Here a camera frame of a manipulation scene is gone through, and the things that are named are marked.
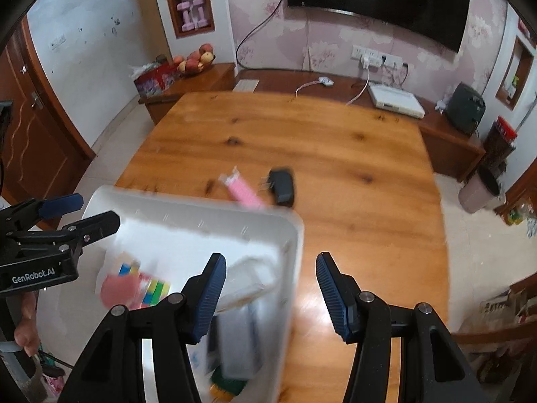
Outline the red gift box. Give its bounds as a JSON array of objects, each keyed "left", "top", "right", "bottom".
[{"left": 128, "top": 61, "right": 180, "bottom": 97}]

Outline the person's left hand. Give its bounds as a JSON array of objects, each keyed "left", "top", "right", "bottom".
[{"left": 12, "top": 293, "right": 42, "bottom": 358}]

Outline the pink oval puff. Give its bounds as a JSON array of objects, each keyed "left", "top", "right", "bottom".
[{"left": 101, "top": 275, "right": 142, "bottom": 309}]

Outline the black wall television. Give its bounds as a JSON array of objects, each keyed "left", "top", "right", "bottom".
[{"left": 286, "top": 0, "right": 472, "bottom": 54}]

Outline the wooden door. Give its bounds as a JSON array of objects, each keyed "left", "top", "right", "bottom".
[{"left": 0, "top": 16, "right": 98, "bottom": 236}]

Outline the black charger adapter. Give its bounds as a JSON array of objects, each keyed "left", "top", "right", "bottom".
[{"left": 257, "top": 168, "right": 295, "bottom": 208}]

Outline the white plastic bin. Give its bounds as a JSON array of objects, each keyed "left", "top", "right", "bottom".
[{"left": 82, "top": 185, "right": 305, "bottom": 403}]

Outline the white set-top box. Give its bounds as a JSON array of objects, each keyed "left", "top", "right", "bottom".
[{"left": 368, "top": 83, "right": 426, "bottom": 119}]

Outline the white wall outlet strip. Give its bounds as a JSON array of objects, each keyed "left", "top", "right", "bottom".
[{"left": 350, "top": 44, "right": 400, "bottom": 70}]

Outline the bowl of apples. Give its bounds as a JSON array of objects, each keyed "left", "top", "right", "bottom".
[{"left": 173, "top": 43, "right": 217, "bottom": 77}]

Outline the wooden rack with papers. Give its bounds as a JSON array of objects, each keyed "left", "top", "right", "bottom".
[{"left": 454, "top": 272, "right": 537, "bottom": 387}]

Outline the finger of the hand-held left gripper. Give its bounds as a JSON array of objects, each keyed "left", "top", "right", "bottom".
[
  {"left": 10, "top": 211, "right": 121, "bottom": 258},
  {"left": 0, "top": 194, "right": 85, "bottom": 229}
]

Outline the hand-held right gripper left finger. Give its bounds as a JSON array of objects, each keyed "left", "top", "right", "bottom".
[{"left": 56, "top": 253, "right": 228, "bottom": 403}]

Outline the black television cable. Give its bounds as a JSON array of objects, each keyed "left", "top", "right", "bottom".
[{"left": 236, "top": 1, "right": 288, "bottom": 70}]

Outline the red-lid jar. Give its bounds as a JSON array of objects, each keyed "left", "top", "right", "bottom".
[{"left": 482, "top": 116, "right": 518, "bottom": 178}]

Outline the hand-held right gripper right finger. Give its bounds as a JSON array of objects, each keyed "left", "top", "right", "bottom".
[{"left": 315, "top": 252, "right": 489, "bottom": 403}]

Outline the wooden side cabinet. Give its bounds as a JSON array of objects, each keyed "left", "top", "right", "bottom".
[{"left": 138, "top": 63, "right": 236, "bottom": 126}]

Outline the white cable with adapter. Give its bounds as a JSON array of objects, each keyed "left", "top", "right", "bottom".
[{"left": 295, "top": 76, "right": 335, "bottom": 98}]

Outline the pink trash bin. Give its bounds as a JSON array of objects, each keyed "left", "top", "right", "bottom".
[{"left": 457, "top": 164, "right": 502, "bottom": 214}]

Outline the colourful puzzle cube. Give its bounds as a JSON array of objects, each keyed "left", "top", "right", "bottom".
[{"left": 116, "top": 260, "right": 173, "bottom": 310}]

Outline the wooden television stand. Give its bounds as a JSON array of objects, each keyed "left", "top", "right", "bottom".
[{"left": 234, "top": 69, "right": 488, "bottom": 183}]

